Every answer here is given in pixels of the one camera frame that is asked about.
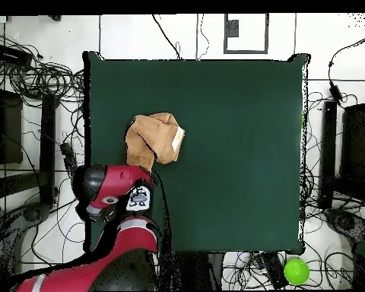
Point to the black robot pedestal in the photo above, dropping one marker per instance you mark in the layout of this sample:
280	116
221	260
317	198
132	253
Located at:
194	270

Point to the grey stand base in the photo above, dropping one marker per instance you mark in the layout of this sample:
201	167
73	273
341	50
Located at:
33	213
343	222

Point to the dark green table cloth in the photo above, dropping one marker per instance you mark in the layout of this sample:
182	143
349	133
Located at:
231	152

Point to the bright green ball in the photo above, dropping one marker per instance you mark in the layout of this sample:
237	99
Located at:
296	271

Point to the black power strip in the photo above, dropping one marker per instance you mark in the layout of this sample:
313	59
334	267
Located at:
67	155

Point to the grey square floor frame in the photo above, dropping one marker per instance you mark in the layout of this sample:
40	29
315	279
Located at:
225	33

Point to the black metal frame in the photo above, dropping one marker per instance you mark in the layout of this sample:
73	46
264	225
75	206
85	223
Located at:
47	137
328	152

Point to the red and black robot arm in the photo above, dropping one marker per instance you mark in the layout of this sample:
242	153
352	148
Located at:
121	179

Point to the tan terry towel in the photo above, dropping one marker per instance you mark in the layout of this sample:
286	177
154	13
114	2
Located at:
152	137

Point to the black flat box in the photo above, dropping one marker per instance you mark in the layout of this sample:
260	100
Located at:
12	56

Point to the black power adapter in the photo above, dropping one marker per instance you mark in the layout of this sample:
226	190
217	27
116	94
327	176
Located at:
335	92

